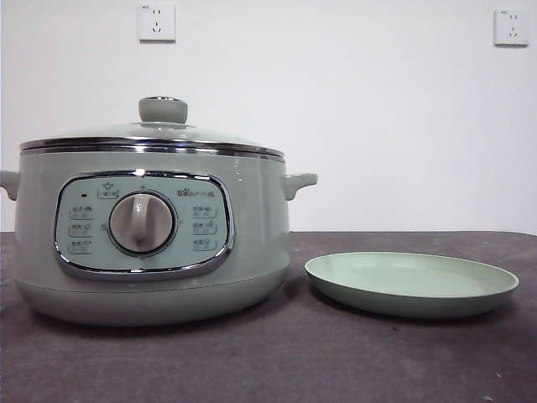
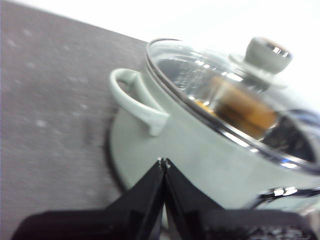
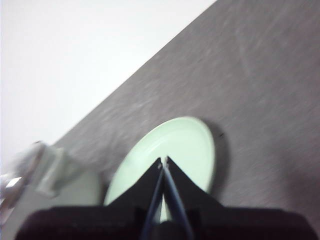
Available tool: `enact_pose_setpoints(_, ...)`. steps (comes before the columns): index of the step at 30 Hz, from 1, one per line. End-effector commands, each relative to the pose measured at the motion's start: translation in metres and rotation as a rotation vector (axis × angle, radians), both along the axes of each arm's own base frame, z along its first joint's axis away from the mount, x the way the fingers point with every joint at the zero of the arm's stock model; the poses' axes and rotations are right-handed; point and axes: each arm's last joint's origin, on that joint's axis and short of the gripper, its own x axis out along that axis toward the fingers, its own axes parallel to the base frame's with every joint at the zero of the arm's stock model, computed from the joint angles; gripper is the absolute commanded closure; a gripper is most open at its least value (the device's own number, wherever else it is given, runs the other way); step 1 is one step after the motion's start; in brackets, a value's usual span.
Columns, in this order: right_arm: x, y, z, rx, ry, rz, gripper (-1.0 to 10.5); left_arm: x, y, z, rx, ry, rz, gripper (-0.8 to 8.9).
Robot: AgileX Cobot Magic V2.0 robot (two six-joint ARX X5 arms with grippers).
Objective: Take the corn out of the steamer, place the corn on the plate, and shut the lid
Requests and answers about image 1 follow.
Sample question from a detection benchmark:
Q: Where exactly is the pale green round plate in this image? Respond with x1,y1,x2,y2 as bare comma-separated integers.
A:
304,250,520,318

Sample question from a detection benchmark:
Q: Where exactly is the white wall socket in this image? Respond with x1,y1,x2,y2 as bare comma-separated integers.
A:
493,8,531,47
138,3,177,44

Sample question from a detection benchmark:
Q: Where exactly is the pale green electric steamer pot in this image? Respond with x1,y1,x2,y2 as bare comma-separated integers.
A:
0,144,319,329

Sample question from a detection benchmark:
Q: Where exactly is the glass lid with round knob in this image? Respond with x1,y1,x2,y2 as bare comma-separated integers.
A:
19,96,284,159

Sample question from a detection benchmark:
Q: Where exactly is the round grey control dial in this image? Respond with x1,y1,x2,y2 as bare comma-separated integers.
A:
108,191,176,256

